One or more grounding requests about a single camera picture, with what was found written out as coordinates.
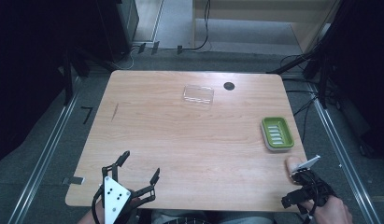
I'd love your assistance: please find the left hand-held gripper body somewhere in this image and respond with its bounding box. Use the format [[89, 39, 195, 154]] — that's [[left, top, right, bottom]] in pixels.
[[100, 175, 141, 224]]

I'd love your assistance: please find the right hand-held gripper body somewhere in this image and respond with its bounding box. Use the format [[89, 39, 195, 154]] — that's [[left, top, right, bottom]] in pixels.
[[281, 154, 337, 217]]

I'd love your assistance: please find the beige soap bar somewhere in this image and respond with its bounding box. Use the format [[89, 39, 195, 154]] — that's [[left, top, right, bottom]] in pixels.
[[285, 156, 304, 175]]

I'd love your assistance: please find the green soap dish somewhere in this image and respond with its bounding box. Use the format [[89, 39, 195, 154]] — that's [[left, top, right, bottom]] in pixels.
[[260, 116, 295, 153]]

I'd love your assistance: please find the person's left hand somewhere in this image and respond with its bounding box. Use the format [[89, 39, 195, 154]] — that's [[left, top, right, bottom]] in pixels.
[[127, 197, 145, 219]]

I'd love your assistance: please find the person's right hand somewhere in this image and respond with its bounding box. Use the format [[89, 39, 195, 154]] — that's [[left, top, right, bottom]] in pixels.
[[300, 195, 354, 224]]

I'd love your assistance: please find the grey tape strip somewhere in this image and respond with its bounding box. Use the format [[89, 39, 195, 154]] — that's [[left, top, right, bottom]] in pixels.
[[62, 175, 86, 186]]

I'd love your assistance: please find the clear plastic box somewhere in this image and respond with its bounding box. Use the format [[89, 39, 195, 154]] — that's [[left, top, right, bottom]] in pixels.
[[181, 84, 216, 108]]

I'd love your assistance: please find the black metal stand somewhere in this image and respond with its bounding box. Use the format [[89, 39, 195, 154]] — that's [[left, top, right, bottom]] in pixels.
[[266, 0, 349, 110], [57, 46, 119, 106]]

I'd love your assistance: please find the dark cabinet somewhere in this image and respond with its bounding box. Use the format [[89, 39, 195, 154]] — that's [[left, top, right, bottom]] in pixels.
[[77, 0, 140, 63]]

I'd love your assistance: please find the light wooden platform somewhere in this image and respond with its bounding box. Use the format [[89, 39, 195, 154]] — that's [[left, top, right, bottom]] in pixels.
[[192, 0, 342, 54]]

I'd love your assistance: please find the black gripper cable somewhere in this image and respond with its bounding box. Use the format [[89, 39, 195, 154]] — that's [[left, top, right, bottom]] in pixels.
[[91, 186, 107, 224]]

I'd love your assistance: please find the metal floor rail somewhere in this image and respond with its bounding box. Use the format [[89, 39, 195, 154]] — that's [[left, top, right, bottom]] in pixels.
[[306, 82, 384, 224], [7, 77, 83, 224]]

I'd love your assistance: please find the black floor cable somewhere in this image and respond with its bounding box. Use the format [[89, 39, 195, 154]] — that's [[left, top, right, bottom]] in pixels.
[[279, 54, 321, 144]]

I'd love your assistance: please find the white floor cable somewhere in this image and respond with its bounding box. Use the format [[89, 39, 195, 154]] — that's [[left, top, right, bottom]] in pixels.
[[113, 46, 141, 71]]

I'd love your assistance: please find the black hanging cable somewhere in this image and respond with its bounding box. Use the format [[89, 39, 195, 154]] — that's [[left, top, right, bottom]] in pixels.
[[179, 0, 212, 52]]

